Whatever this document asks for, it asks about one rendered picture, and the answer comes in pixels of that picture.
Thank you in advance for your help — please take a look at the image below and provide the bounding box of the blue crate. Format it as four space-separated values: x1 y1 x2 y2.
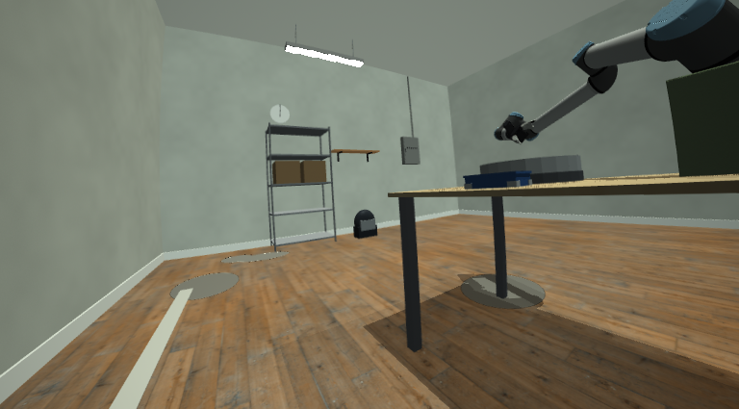
463 171 532 190

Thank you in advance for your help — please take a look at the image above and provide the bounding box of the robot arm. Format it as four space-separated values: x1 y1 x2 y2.
522 0 739 141

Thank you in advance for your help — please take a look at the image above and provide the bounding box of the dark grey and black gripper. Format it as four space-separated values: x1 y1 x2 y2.
505 120 536 144

